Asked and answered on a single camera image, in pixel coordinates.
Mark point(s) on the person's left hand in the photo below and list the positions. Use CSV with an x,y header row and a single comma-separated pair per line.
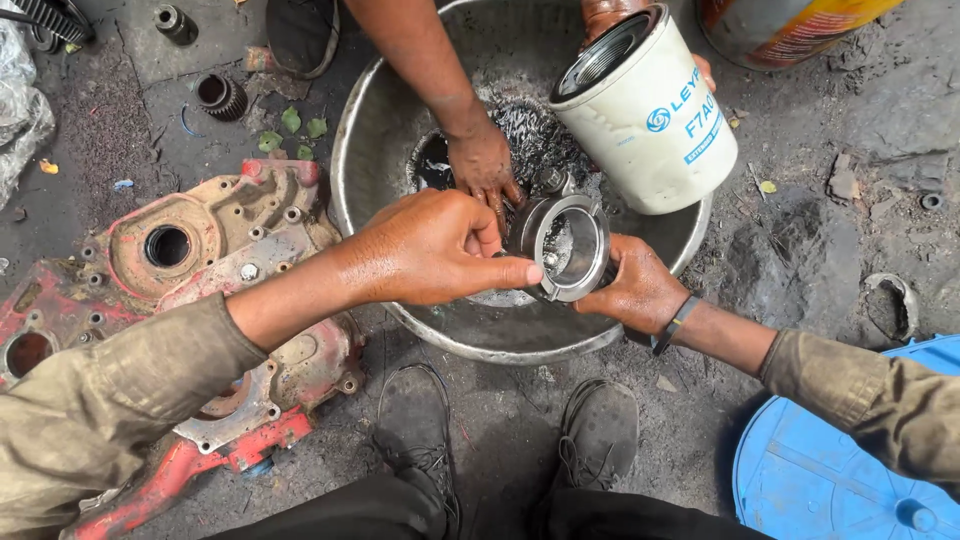
x,y
427,247

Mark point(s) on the person's right hand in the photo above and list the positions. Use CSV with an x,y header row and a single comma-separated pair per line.
x,y
645,292

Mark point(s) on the person's right fingers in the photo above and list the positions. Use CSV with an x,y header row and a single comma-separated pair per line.
x,y
592,301

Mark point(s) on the black wristband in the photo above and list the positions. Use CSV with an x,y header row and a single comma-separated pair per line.
x,y
675,324

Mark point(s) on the steel hex bolt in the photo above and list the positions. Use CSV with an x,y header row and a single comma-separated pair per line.
x,y
555,181

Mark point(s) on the person's black right shoe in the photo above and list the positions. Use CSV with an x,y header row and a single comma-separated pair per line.
x,y
600,431

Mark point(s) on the person's black shoe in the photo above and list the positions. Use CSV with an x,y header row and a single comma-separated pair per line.
x,y
416,427
600,431

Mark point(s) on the white oil filter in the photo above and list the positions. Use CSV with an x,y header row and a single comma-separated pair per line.
x,y
652,135

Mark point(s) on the person's black left shoe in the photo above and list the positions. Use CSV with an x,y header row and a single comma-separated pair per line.
x,y
416,427

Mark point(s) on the large steel basin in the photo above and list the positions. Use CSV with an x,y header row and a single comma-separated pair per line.
x,y
375,135

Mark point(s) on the blue plastic lid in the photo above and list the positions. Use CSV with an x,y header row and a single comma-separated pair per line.
x,y
840,465

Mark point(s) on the person's black trousers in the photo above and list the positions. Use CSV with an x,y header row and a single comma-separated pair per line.
x,y
360,517

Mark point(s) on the green leaf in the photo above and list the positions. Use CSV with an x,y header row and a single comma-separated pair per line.
x,y
317,128
304,152
291,120
270,142

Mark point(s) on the yellow orange can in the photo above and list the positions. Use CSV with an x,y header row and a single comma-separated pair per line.
x,y
787,26

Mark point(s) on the small grey washer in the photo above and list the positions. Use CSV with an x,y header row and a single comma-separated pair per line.
x,y
931,201

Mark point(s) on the red engine cover casting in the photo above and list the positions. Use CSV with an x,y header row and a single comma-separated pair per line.
x,y
195,225

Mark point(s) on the dark toothed gear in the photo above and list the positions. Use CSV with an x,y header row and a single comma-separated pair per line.
x,y
223,97

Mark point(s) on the dark steel bushing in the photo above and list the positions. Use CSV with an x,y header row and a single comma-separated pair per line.
x,y
175,22

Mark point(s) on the clear plastic sheet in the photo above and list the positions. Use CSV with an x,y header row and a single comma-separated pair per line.
x,y
19,112

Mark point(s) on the black toothed belt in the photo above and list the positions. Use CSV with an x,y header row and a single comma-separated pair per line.
x,y
52,16

